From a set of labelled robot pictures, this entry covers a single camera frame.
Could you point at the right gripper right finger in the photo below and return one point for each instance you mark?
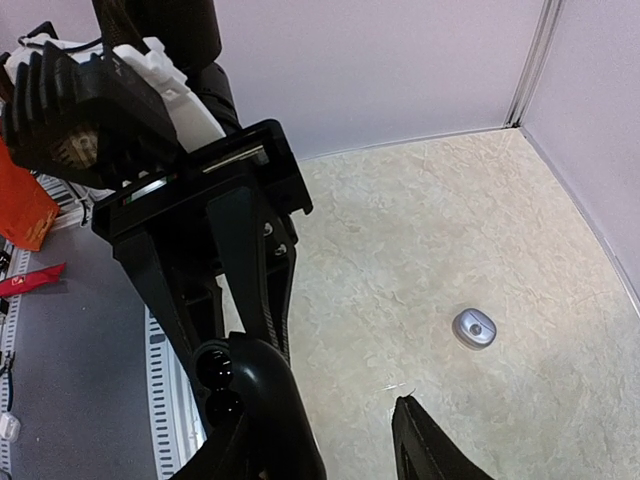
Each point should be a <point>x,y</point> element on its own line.
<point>423,450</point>

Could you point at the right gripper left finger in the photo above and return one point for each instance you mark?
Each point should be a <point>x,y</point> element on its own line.
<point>230,452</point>

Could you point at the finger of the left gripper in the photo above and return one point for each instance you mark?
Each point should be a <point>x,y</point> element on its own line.
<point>180,291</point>
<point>258,258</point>

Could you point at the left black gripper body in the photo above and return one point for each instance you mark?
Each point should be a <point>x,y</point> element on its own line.
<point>171,207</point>

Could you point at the black earbud charging case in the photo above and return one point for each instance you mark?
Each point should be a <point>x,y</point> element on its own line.
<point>241,374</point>

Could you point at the blue earbud charging case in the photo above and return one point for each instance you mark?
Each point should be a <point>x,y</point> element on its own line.
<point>474,329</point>

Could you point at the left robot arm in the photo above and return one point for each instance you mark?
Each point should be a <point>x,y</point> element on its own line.
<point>223,211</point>

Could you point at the red packet background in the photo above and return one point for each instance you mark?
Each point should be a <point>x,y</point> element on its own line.
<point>24,283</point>

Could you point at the orange bag background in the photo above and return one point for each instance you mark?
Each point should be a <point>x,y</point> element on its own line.
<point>27,211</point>

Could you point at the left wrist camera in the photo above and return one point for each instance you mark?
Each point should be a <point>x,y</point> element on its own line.
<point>110,111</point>

